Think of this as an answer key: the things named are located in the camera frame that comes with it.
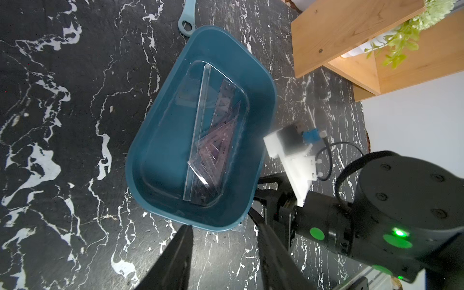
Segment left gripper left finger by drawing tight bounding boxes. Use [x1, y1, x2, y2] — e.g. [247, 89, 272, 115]
[136, 225, 193, 290]

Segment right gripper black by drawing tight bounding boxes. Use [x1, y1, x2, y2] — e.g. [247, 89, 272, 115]
[248, 172, 354, 257]

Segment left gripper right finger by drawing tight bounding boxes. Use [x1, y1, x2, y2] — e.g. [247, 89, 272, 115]
[257, 224, 314, 290]

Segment dark triangle ruler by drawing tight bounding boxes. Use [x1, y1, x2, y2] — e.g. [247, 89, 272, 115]
[210, 79, 243, 131]

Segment clear straight ruler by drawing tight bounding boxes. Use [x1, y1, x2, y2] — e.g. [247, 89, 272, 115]
[183, 64, 211, 201]

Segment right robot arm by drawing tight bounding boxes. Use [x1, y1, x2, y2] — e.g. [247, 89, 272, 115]
[249, 151, 464, 290]

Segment teal plastic storage box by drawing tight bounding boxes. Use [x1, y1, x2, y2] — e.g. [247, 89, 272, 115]
[125, 25, 277, 232]

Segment wooden corner shelf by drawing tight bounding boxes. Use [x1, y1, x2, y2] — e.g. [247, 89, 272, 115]
[291, 1, 464, 102]

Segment potted flower white pot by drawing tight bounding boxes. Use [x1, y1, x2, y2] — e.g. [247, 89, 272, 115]
[342, 0, 457, 69]

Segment light teal brush handle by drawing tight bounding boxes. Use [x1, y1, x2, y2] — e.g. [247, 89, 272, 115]
[178, 0, 196, 37]

